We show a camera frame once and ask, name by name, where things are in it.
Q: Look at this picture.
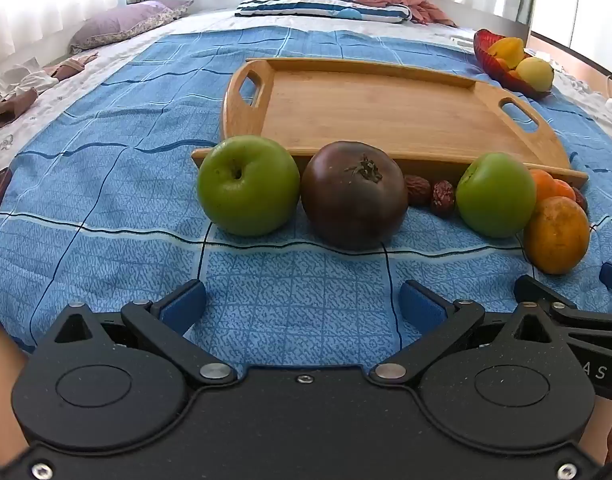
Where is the brown garment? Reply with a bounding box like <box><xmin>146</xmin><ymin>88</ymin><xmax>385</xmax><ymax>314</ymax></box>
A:
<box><xmin>0</xmin><ymin>87</ymin><xmax>39</xmax><ymax>134</ymax></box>

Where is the purple pillow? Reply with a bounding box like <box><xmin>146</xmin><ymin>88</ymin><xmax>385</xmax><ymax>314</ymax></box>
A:
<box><xmin>68</xmin><ymin>0</ymin><xmax>194</xmax><ymax>55</ymax></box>

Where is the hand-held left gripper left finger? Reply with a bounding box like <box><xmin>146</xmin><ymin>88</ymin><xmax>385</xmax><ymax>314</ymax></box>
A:
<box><xmin>53</xmin><ymin>279</ymin><xmax>238</xmax><ymax>387</ymax></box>

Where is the dusty pink garment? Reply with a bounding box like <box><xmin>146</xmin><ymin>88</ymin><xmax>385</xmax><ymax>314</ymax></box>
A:
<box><xmin>50</xmin><ymin>51</ymin><xmax>99</xmax><ymax>82</ymax></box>

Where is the person's right hand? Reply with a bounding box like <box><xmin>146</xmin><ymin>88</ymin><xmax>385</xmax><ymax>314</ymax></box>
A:
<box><xmin>593</xmin><ymin>396</ymin><xmax>612</xmax><ymax>467</ymax></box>

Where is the blue checked blanket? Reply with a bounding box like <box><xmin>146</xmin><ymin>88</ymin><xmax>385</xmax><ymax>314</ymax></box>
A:
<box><xmin>0</xmin><ymin>27</ymin><xmax>612</xmax><ymax>376</ymax></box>

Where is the light wooden panel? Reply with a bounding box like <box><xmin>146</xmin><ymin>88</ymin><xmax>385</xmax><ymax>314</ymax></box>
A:
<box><xmin>528</xmin><ymin>30</ymin><xmax>612</xmax><ymax>86</ymax></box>

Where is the dark purple tomato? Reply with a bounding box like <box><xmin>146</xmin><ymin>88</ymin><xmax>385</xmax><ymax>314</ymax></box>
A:
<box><xmin>301</xmin><ymin>141</ymin><xmax>409</xmax><ymax>251</ymax></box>

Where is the wooden tray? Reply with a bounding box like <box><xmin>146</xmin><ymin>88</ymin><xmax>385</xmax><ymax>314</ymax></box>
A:
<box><xmin>191</xmin><ymin>57</ymin><xmax>589</xmax><ymax>192</ymax></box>

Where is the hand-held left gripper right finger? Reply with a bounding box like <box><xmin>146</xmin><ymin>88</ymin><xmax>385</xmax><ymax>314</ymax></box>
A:
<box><xmin>368</xmin><ymin>280</ymin><xmax>569</xmax><ymax>386</ymax></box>

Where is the white sheer curtain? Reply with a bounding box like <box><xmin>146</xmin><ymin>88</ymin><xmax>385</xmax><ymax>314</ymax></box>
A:
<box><xmin>0</xmin><ymin>0</ymin><xmax>532</xmax><ymax>66</ymax></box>

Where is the white garment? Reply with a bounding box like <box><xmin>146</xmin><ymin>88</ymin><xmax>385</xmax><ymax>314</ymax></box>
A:
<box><xmin>0</xmin><ymin>65</ymin><xmax>61</xmax><ymax>101</ymax></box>

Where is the red glass bowl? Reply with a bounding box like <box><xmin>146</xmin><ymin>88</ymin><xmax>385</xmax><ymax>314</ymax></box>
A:
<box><xmin>473</xmin><ymin>28</ymin><xmax>554</xmax><ymax>101</ymax></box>

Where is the person's left leg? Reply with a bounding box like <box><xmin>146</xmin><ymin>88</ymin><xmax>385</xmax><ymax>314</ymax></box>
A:
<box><xmin>0</xmin><ymin>326</ymin><xmax>31</xmax><ymax>467</ymax></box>

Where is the yellow starfruit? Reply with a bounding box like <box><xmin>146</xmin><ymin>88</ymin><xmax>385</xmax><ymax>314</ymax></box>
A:
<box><xmin>487</xmin><ymin>37</ymin><xmax>526</xmax><ymax>68</ymax></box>

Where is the green apple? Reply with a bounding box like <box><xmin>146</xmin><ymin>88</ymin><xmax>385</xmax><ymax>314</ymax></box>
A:
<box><xmin>196</xmin><ymin>135</ymin><xmax>302</xmax><ymax>237</ymax></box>
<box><xmin>455</xmin><ymin>152</ymin><xmax>538</xmax><ymax>239</ymax></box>

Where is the grey printed bed sheet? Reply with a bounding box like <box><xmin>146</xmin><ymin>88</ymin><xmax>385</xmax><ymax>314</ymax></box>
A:
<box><xmin>0</xmin><ymin>10</ymin><xmax>612</xmax><ymax>241</ymax></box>

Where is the large brownish orange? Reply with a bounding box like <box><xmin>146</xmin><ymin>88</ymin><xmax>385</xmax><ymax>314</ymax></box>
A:
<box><xmin>523</xmin><ymin>196</ymin><xmax>591</xmax><ymax>275</ymax></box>

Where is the blue white striped pillow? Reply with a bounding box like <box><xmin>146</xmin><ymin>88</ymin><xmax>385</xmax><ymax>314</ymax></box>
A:
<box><xmin>235</xmin><ymin>0</ymin><xmax>413</xmax><ymax>23</ymax></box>

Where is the yellow mango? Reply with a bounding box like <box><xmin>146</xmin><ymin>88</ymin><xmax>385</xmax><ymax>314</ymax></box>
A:
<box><xmin>516</xmin><ymin>56</ymin><xmax>555</xmax><ymax>92</ymax></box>

